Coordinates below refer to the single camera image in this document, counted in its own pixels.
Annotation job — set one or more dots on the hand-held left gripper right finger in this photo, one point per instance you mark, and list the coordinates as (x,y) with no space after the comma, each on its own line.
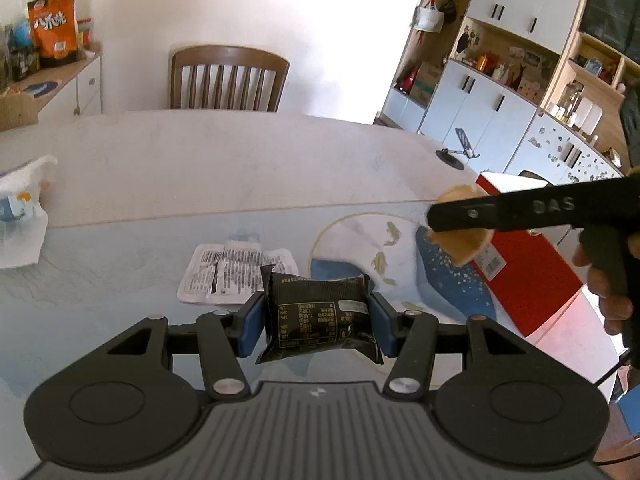
(384,327)

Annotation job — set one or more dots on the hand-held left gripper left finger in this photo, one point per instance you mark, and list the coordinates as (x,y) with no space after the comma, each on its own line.
(252,327)

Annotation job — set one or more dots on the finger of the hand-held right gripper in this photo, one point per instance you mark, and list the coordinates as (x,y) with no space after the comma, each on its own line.
(460,216)

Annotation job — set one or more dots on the round tan bread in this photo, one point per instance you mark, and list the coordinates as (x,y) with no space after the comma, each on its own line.
(462,245)

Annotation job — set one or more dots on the black snack packet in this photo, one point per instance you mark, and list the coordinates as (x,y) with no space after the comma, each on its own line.
(320,317)

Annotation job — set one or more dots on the red cardboard box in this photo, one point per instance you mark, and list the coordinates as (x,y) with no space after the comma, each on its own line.
(530,285)

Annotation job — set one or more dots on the white marble desktop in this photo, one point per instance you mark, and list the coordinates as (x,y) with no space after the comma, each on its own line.
(200,170)

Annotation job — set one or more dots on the person's right hand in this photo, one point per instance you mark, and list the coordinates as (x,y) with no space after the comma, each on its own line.
(615,312)

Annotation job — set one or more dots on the black phone stand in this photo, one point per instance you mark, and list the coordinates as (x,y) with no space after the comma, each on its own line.
(457,155)

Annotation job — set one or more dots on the white snack packets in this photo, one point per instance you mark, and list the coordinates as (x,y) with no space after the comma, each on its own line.
(200,277)

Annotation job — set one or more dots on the silver foil packet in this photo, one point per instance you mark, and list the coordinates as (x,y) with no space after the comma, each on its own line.
(242,255)

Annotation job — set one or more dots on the brown cardboard box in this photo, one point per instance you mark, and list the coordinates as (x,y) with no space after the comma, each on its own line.
(427,85)

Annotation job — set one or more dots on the red bottle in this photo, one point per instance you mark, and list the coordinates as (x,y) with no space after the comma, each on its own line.
(407,81)

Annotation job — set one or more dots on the orange jar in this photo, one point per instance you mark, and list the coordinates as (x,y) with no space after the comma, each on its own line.
(481,63)

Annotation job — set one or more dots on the white hanging bag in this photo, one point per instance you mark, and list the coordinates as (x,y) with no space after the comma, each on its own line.
(429,19)

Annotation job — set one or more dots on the brown wooden chair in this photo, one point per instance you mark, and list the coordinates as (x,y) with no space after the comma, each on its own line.
(230,77)

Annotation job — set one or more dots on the white printed tissue pack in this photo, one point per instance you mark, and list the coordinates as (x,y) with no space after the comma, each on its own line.
(20,185)

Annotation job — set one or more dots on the white sideboard cabinet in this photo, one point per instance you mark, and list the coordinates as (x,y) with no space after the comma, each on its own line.
(75,85)

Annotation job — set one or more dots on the woven basket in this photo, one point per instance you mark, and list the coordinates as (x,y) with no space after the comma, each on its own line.
(17,112)

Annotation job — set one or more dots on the round blue mat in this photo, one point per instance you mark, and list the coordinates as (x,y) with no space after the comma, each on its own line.
(41,88)

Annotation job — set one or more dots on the orange snack bag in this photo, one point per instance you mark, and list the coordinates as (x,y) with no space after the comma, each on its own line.
(52,27)

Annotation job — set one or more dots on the white wall cabinet unit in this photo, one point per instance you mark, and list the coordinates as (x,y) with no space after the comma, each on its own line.
(475,95)

